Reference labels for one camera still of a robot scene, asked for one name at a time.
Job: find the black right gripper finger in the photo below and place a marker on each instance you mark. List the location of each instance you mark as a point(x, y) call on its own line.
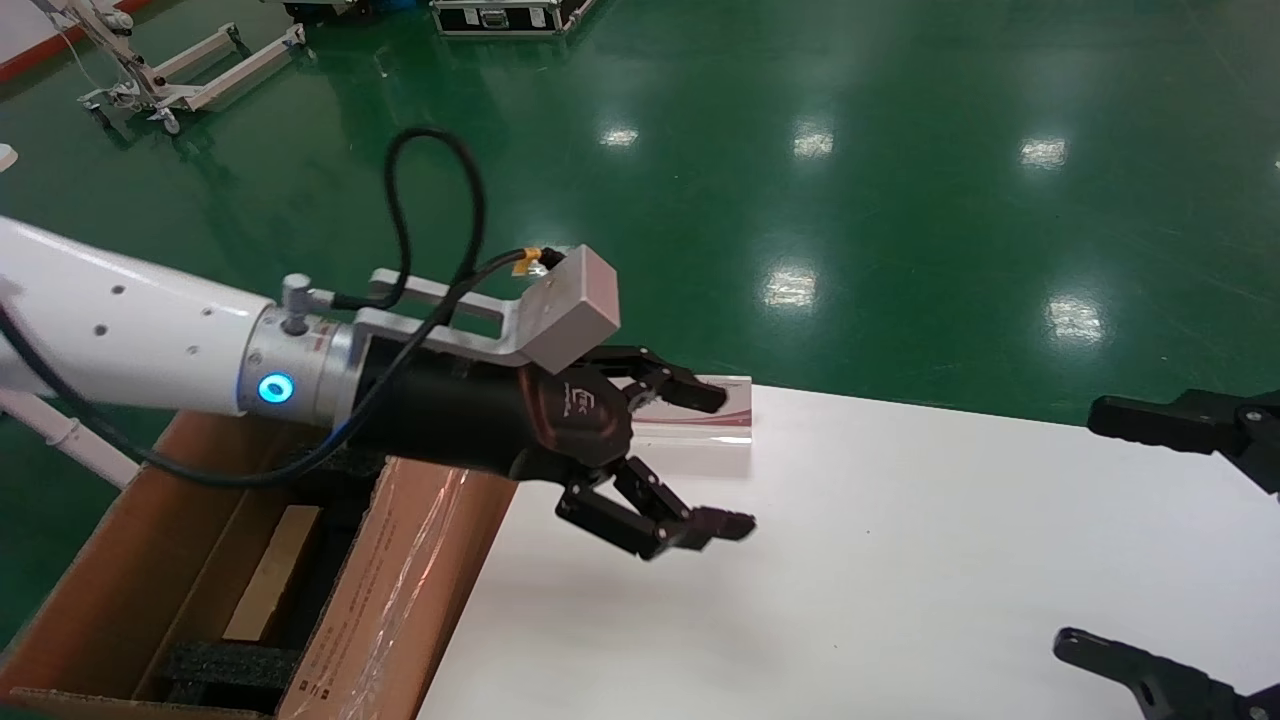
point(1180, 425)
point(1150, 678)

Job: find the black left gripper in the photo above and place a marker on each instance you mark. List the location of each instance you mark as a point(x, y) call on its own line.
point(470, 420)

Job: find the small cardboard box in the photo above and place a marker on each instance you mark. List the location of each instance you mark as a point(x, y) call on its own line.
point(270, 575)

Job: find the large cardboard box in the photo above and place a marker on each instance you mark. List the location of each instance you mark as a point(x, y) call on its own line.
point(100, 590)

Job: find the acrylic sign with Chinese text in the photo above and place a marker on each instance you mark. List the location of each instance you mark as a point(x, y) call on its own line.
point(740, 422)

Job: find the black aluminium flight case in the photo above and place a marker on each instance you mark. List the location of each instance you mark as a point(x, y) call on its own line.
point(500, 18)

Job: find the black foam insert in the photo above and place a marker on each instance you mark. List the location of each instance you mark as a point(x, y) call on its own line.
point(230, 675)

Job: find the dark machine base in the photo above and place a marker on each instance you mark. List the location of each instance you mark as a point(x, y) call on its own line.
point(330, 8)

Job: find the white pipe with joint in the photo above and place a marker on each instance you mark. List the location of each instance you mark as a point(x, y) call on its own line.
point(70, 435)

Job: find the white round disc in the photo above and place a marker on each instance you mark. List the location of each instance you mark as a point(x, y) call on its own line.
point(6, 157)

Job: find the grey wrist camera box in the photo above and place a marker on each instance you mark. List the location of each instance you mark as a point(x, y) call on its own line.
point(570, 310)

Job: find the white wheeled metal frame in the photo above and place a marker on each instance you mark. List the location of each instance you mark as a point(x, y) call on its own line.
point(230, 75)

